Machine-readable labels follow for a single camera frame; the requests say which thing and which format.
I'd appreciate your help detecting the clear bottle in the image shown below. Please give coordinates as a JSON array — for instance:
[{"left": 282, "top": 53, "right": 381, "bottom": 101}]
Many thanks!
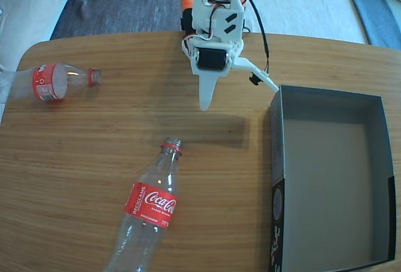
[
  {"left": 103, "top": 137, "right": 185, "bottom": 272},
  {"left": 6, "top": 63, "right": 103, "bottom": 102}
]

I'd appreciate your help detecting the grey cardboard box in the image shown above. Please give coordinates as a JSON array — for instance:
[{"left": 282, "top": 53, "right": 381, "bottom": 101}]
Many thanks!
[{"left": 269, "top": 84, "right": 395, "bottom": 272}]

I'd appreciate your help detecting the grey carpet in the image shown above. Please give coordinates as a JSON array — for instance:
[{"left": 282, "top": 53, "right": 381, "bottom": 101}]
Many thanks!
[{"left": 49, "top": 0, "right": 345, "bottom": 39}]

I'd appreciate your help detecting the white rug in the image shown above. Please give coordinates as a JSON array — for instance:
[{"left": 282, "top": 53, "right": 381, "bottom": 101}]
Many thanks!
[{"left": 242, "top": 0, "right": 368, "bottom": 46}]

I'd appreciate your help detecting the blue cloth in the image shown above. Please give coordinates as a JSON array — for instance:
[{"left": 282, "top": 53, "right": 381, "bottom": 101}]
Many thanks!
[{"left": 340, "top": 0, "right": 401, "bottom": 50}]

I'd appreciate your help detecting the white cushion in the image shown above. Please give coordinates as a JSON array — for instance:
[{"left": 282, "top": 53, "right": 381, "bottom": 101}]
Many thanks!
[{"left": 0, "top": 0, "right": 81, "bottom": 75}]

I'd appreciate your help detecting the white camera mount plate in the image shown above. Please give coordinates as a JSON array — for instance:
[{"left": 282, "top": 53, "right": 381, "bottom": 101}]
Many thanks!
[{"left": 235, "top": 56, "right": 280, "bottom": 93}]

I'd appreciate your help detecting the black camera cable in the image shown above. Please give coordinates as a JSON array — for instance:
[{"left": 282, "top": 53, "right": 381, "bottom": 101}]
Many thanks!
[{"left": 227, "top": 0, "right": 276, "bottom": 74}]

